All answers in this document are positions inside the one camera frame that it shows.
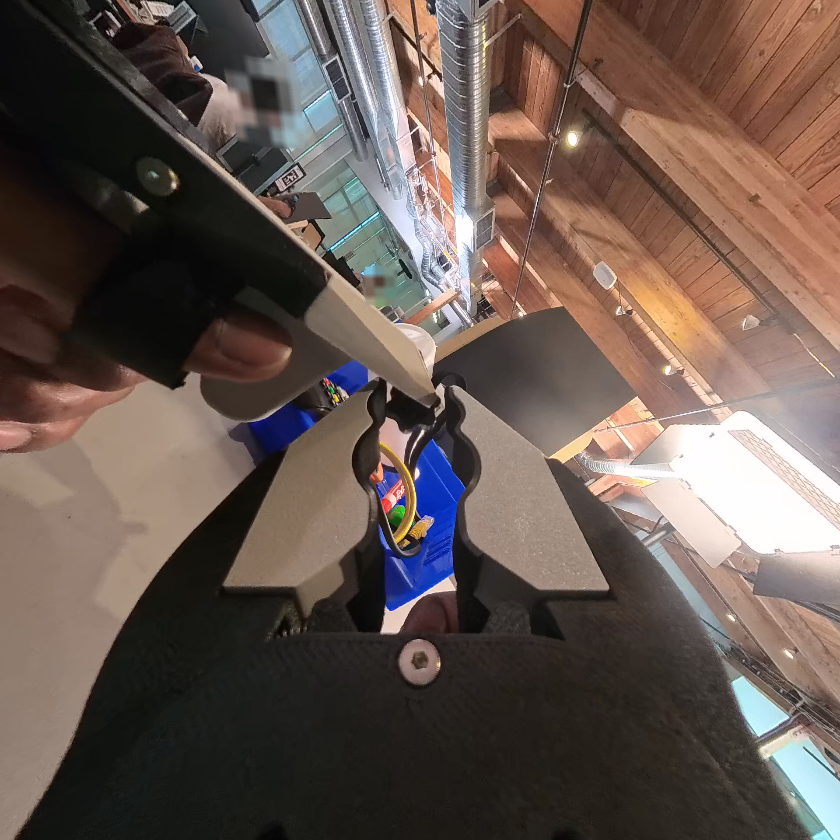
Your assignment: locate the dark panel with wooden edge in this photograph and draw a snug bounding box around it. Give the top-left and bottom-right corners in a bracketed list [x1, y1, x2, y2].
[433, 307, 637, 458]

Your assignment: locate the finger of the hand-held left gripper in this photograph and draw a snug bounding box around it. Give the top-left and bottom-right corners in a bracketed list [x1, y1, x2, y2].
[199, 277, 441, 422]

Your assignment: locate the black knob with screw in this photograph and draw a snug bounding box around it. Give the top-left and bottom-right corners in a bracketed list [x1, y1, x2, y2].
[386, 373, 468, 434]

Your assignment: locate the black remote control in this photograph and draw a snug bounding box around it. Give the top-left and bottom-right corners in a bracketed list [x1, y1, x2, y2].
[308, 377, 353, 412]

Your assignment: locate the black cable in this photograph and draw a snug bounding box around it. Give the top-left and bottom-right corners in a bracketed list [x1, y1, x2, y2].
[378, 505, 425, 560]

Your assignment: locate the metal air duct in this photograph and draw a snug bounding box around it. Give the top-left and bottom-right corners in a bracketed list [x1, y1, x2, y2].
[295, 0, 422, 199]
[436, 0, 501, 311]

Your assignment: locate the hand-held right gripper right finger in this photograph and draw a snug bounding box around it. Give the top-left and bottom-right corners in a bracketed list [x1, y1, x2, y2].
[445, 386, 611, 634]

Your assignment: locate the yellow network cable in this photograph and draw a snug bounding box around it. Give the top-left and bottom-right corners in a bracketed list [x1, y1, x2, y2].
[377, 443, 437, 543]

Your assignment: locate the grey monitor on stand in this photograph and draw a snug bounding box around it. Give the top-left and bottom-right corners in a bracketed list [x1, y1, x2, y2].
[217, 138, 294, 196]

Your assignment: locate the open laptop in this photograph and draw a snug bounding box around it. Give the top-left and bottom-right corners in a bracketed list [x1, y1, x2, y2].
[289, 190, 333, 225]

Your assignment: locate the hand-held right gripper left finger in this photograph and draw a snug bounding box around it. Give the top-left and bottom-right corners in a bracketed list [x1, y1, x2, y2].
[223, 379, 389, 632]

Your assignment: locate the person's left hand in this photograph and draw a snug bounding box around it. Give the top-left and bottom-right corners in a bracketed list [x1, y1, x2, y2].
[0, 140, 294, 455]

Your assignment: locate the white plastic bottle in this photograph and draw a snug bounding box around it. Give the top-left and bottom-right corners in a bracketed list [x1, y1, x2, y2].
[379, 323, 438, 462]

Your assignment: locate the large blue plastic bin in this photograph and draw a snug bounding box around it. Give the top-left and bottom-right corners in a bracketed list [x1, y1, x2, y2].
[248, 360, 468, 611]

